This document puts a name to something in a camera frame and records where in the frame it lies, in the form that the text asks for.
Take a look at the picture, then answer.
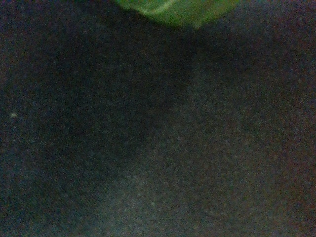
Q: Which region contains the black tablecloth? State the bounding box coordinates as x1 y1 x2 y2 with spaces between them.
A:
0 0 316 237

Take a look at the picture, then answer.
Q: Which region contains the small green toy vegetable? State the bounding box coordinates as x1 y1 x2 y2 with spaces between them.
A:
115 0 240 29

